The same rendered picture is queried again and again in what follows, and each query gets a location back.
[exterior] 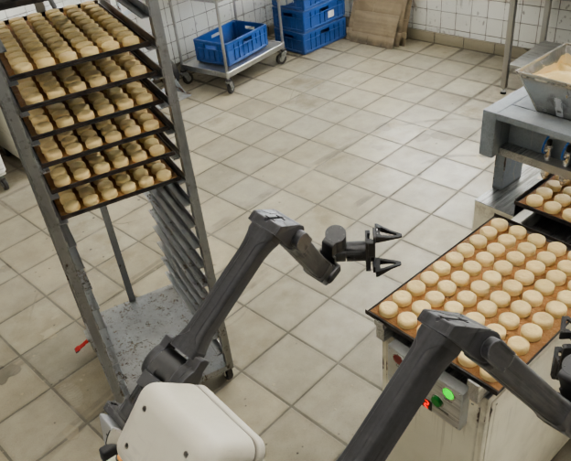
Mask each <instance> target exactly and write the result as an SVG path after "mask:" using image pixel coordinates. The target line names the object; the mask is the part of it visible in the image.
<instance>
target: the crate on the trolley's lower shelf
mask: <svg viewBox="0 0 571 461"><path fill-rule="evenodd" d="M245 26H249V27H254V29H249V28H245ZM221 29H222V35H223V41H224V47H225V53H226V59H227V65H228V67H230V66H232V65H234V64H235V63H237V62H239V61H241V60H243V59H245V58H247V57H249V56H251V55H252V54H253V53H255V52H257V51H259V50H260V49H262V48H265V47H266V45H268V38H267V30H266V24H263V23H255V22H249V21H242V20H232V21H230V22H228V23H226V24H224V25H222V26H221ZM217 32H219V28H218V27H216V28H214V29H212V30H211V31H209V32H207V33H205V34H203V35H201V36H199V37H197V38H194V39H193V42H194V46H195V51H196V56H197V60H199V61H201V62H206V63H211V64H216V65H222V66H224V61H223V56H222V50H221V39H220V35H218V36H216V37H214V38H211V35H213V34H215V33H217ZM219 33H220V32H219Z"/></svg>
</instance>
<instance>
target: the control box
mask: <svg viewBox="0 0 571 461"><path fill-rule="evenodd" d="M409 349H410V348H408V347H407V346H406V345H404V344H403V343H401V342H400V341H398V340H397V339H394V340H393V341H392V342H391V343H389V344H388V381H389V380H390V379H391V377H392V376H393V375H394V373H395V372H396V370H397V369H398V367H399V365H398V364H397V363H396V362H395V361H394V359H393V356H394V355H397V356H399V357H400V358H401V359H402V360H403V359H404V357H405V356H406V354H407V352H408V351H409ZM443 389H448V390H450V391H451V392H452V394H453V396H454V398H453V400H449V399H448V398H447V397H446V396H445V395H444V393H443ZM468 390H469V386H467V385H466V384H464V383H463V382H461V381H459V380H458V379H456V378H455V377H453V376H451V375H450V374H448V373H447V372H445V371H443V373H442V374H441V376H440V377H439V378H438V380H437V381H436V384H435V385H434V387H433V388H432V390H431V391H430V392H429V393H428V395H427V396H426V400H427V402H429V405H428V406H429V408H428V410H429V411H431V412H433V413H435V414H436V415H438V416H439V417H441V418H442V419H443V420H445V421H446V422H448V423H449V424H451V425H452V426H453V427H455V428H456V429H458V430H459V431H460V430H461V429H462V428H463V427H464V426H465V425H466V424H467V418H468V410H469V398H468ZM433 396H436V397H438V398H439V399H440V400H441V402H442V405H441V406H440V407H436V406H435V405H434V404H433V403H432V401H431V398H432V397H433ZM427 402H426V403H427Z"/></svg>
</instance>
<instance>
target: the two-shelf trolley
mask: <svg viewBox="0 0 571 461"><path fill-rule="evenodd" d="M191 1H199V2H206V3H213V4H215V9H216V15H217V21H218V27H219V32H220V39H221V50H222V56H223V61H224V66H222V65H216V64H211V63H206V62H201V61H199V60H197V56H196V57H194V58H192V59H189V60H187V61H185V62H183V58H182V54H181V48H180V44H179V39H178V31H177V26H176V21H175V17H174V12H173V6H172V2H171V0H168V3H169V8H170V13H171V17H172V22H173V28H174V32H175V37H176V41H177V46H178V54H179V59H180V67H181V70H180V72H181V73H180V74H181V75H182V76H183V81H184V82H185V83H187V84H190V83H191V82H193V75H192V74H191V73H189V72H187V70H189V71H194V72H198V73H203V74H208V75H212V76H216V77H221V78H225V81H226V82H225V85H226V86H227V91H228V93H233V92H234V88H235V87H234V83H233V82H232V79H231V77H232V76H234V75H235V74H237V73H239V72H241V71H243V70H245V69H247V68H249V67H251V66H252V65H253V64H255V63H257V62H259V61H261V60H262V59H265V58H267V57H269V56H270V55H272V54H274V53H276V52H277V51H278V50H281V51H280V52H279V54H278V55H277V56H276V62H277V63H278V64H284V63H285V62H286V52H287V51H286V48H285V42H284V36H283V27H282V17H281V7H280V0H277V9H278V18H279V27H280V37H281V41H275V40H269V39H268V45H266V47H265V48H262V49H260V50H259V51H257V52H255V53H253V54H252V55H251V56H249V57H247V58H245V59H243V60H241V61H239V62H237V63H235V64H234V65H232V66H230V67H228V65H227V59H226V53H225V47H224V41H223V35H222V29H221V18H220V12H219V6H218V3H219V2H221V1H223V0H191ZM232 3H233V10H234V16H235V20H238V17H237V11H236V4H235V0H232Z"/></svg>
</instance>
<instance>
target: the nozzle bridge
mask: <svg viewBox="0 0 571 461"><path fill-rule="evenodd" d="M547 136H550V137H549V139H552V140H553V142H552V145H553V150H552V155H551V159H550V160H544V154H543V153H542V146H543V143H544V140H545V139H546V137H547ZM567 142H568V143H569V145H571V121H569V120H567V119H563V118H560V117H556V116H553V115H550V114H547V113H541V112H537V111H536V110H535V108H534V106H533V103H532V101H531V99H530V97H529V95H528V93H527V91H526V89H525V88H524V86H523V87H521V88H520V89H519V90H517V91H515V92H513V93H511V94H510V95H508V96H506V97H504V98H503V99H501V100H499V101H497V102H495V103H493V104H492V105H491V106H489V107H487V108H485V109H484V110H483V115H482V125H481V134H480V143H479V153H480V154H481V155H484V156H487V157H490V158H493V157H494V156H496V157H495V166H494V174H493V181H492V187H493V188H496V189H498V190H500V191H503V190H504V189H505V188H506V187H508V186H509V185H510V184H512V183H513V182H515V181H516V180H518V179H519V178H520V177H521V173H522V167H523V164H526V165H528V166H533V167H536V168H538V169H541V170H543V171H546V172H549V173H551V174H554V175H557V176H560V177H564V178H566V179H569V180H571V161H570V166H563V165H562V164H563V160H561V153H562V151H563V149H564V147H565V145H566V143H567Z"/></svg>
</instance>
